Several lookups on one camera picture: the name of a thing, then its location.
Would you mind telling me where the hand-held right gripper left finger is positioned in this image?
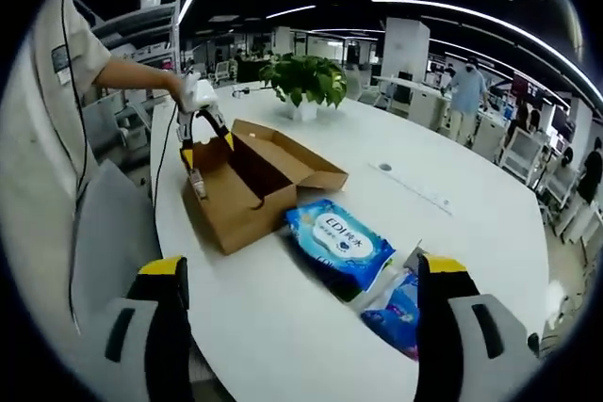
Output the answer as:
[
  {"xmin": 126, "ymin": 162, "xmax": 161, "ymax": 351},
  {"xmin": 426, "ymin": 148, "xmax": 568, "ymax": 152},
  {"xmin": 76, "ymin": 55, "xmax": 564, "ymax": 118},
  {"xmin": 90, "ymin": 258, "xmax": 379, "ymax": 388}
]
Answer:
[{"xmin": 88, "ymin": 255, "xmax": 195, "ymax": 402}]

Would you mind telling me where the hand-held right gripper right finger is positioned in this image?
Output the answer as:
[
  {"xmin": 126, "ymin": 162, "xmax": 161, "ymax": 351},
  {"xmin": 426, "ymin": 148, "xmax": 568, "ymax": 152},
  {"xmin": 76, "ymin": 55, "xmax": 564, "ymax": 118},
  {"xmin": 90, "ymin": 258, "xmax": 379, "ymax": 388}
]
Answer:
[{"xmin": 414, "ymin": 253, "xmax": 542, "ymax": 402}]

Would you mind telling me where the small white carton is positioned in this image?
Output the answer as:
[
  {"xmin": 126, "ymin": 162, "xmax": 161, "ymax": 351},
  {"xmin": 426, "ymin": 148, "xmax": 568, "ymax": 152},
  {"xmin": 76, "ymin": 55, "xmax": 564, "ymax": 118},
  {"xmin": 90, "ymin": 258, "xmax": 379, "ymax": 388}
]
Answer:
[{"xmin": 187, "ymin": 168, "xmax": 209, "ymax": 201}]

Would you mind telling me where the blue purple soft packet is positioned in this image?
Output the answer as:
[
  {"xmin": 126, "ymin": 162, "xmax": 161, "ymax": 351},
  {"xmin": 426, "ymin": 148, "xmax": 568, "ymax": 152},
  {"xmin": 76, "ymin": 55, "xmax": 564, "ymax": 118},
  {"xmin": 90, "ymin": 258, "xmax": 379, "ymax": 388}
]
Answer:
[{"xmin": 360, "ymin": 240, "xmax": 421, "ymax": 362}]

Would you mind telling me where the brown cardboard shoe box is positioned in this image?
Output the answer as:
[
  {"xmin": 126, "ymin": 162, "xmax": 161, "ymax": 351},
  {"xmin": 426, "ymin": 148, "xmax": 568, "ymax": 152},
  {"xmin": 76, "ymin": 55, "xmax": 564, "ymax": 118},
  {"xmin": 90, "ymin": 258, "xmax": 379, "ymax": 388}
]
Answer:
[{"xmin": 181, "ymin": 118, "xmax": 350, "ymax": 256}]

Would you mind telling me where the blue soft wipes packet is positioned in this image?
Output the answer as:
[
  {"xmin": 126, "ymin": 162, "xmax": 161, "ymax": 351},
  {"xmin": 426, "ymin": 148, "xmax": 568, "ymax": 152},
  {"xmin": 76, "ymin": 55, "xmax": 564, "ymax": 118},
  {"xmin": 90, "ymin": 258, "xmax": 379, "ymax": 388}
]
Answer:
[{"xmin": 284, "ymin": 198, "xmax": 398, "ymax": 294}]

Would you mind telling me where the grey metal shelf rack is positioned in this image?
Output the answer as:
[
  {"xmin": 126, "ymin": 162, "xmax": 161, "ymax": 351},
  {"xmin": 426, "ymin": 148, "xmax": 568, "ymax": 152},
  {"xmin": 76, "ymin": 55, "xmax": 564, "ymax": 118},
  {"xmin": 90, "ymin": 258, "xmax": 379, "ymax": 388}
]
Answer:
[{"xmin": 91, "ymin": 0, "xmax": 184, "ymax": 76}]

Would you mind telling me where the green potted plant white pot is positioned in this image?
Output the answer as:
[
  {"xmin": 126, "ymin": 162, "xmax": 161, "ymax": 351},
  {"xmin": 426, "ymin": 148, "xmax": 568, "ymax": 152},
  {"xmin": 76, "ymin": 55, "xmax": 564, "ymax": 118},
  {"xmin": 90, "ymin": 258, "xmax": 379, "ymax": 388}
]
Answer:
[{"xmin": 257, "ymin": 53, "xmax": 350, "ymax": 122}]

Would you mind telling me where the operator in white shirt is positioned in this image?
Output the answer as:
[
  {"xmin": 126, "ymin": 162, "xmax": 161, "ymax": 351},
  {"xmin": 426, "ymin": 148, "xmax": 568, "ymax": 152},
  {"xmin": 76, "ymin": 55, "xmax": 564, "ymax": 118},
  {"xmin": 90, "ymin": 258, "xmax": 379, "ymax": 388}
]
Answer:
[{"xmin": 0, "ymin": 0, "xmax": 114, "ymax": 342}]

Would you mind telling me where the white ceiling light strip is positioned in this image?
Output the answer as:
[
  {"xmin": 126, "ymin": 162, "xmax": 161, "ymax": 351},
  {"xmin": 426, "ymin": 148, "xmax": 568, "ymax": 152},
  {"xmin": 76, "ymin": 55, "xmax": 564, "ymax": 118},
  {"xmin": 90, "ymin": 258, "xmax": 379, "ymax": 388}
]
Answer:
[{"xmin": 371, "ymin": 0, "xmax": 603, "ymax": 106}]

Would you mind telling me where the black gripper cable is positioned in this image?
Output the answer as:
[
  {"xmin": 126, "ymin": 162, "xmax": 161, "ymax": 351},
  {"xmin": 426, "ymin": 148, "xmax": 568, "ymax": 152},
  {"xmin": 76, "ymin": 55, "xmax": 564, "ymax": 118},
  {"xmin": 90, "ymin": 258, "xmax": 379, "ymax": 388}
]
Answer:
[{"xmin": 150, "ymin": 100, "xmax": 183, "ymax": 208}]

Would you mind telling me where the small black handled tool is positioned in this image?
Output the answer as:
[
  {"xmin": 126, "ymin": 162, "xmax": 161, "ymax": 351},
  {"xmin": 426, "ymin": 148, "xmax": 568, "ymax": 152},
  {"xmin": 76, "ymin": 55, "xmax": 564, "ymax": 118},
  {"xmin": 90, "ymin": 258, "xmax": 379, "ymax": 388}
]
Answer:
[{"xmin": 229, "ymin": 85, "xmax": 266, "ymax": 100}]

